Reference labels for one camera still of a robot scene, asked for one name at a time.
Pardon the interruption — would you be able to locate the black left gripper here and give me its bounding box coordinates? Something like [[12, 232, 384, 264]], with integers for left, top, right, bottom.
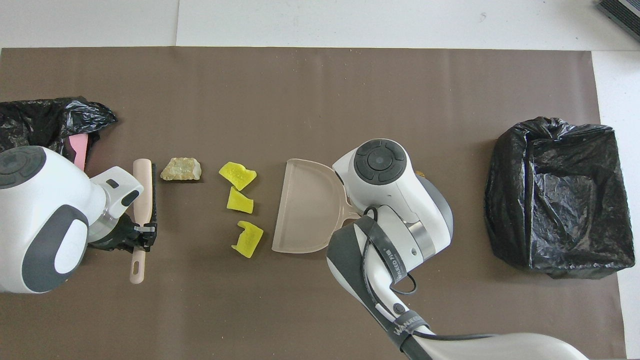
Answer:
[[90, 220, 158, 252]]

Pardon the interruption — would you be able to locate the beige plastic dustpan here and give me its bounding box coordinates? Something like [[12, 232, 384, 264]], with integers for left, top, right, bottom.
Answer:
[[271, 158, 363, 254]]

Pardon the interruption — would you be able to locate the black bag lined trash bin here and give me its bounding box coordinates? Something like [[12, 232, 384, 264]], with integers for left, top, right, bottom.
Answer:
[[483, 117, 636, 280]]

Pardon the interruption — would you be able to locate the brown table mat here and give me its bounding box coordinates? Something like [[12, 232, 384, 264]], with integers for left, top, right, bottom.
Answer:
[[0, 46, 627, 360]]

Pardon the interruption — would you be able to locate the beige striped toy bread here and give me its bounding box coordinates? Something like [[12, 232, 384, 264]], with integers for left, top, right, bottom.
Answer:
[[160, 157, 203, 182]]

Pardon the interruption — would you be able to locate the pink plastic bin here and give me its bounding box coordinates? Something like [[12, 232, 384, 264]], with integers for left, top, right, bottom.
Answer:
[[67, 132, 90, 171]]

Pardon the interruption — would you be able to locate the left black bag bin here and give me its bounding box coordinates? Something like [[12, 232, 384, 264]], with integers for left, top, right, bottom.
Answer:
[[0, 96, 118, 171]]

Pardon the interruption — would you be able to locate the notched yellow sponge piece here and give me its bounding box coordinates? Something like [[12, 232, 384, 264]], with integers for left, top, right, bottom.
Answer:
[[231, 220, 264, 259]]

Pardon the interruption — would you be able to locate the beige hand brush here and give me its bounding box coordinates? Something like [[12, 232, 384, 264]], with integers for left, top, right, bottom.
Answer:
[[129, 158, 160, 285]]

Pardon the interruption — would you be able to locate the dark ribbed object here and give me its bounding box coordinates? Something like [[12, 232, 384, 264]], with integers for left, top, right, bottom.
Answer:
[[596, 0, 640, 42]]

